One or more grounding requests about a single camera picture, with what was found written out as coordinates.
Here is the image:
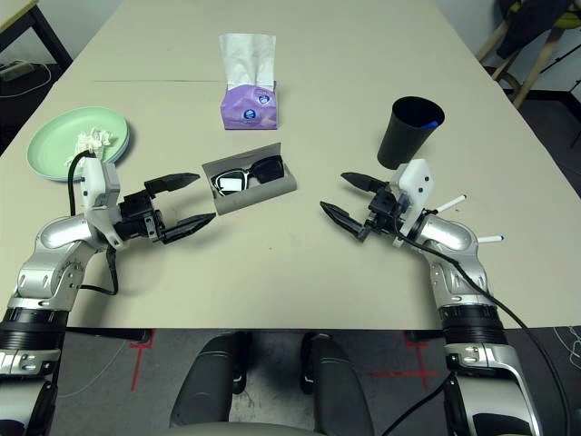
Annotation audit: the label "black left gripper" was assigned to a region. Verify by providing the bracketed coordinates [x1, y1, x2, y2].
[113, 171, 217, 246]

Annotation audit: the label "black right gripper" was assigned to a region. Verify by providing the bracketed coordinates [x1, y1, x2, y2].
[320, 171, 409, 243]

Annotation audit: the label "grey glasses case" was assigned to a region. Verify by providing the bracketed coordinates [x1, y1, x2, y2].
[201, 143, 299, 216]

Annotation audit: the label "black sunglasses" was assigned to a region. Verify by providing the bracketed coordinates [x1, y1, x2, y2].
[208, 155, 285, 197]

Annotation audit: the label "light green plate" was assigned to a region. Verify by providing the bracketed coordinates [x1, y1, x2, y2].
[26, 105, 131, 183]

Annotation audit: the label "black cup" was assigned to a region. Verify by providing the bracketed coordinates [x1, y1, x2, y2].
[376, 94, 446, 168]

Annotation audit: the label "white pen black cap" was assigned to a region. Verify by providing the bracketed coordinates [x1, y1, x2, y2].
[436, 193, 468, 214]

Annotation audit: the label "purple tissue pack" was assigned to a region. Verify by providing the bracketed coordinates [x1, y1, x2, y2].
[220, 81, 278, 132]

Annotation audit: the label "white tissue sheet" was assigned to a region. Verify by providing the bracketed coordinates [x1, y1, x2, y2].
[219, 32, 278, 90]

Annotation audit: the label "grey robot left leg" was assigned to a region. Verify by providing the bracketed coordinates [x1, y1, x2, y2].
[171, 331, 251, 428]

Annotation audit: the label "grey robot leg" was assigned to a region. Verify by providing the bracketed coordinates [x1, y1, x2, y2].
[171, 331, 251, 428]
[300, 332, 376, 436]

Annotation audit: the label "grey robot right leg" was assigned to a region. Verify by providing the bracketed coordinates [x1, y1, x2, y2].
[300, 332, 376, 436]

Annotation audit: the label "wooden side table black legs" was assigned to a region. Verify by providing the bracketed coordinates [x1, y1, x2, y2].
[0, 0, 74, 69]

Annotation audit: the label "grey power strip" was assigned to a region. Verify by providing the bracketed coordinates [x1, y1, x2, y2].
[0, 62, 35, 82]

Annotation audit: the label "black metal stand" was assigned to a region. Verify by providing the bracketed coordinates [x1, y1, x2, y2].
[521, 43, 581, 151]

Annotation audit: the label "wooden stool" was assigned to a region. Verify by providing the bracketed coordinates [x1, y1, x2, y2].
[475, 20, 564, 108]

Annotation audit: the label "grey robot torso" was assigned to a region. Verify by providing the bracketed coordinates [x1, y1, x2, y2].
[158, 421, 319, 436]

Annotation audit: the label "black jacket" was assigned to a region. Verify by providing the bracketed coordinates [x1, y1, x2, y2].
[494, 0, 581, 60]

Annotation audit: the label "yellow-green cushion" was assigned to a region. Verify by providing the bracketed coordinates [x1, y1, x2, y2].
[507, 0, 581, 28]

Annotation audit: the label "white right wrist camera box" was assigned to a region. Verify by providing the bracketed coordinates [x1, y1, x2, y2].
[390, 158, 438, 249]

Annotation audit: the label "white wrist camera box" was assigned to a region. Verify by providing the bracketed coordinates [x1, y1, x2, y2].
[390, 158, 438, 249]
[80, 156, 126, 249]

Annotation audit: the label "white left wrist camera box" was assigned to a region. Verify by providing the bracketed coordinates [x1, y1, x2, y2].
[80, 156, 126, 249]

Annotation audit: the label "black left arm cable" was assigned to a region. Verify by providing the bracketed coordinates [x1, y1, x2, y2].
[66, 150, 120, 296]

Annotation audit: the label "thin white cable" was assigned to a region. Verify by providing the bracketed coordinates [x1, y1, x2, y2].
[0, 61, 54, 99]

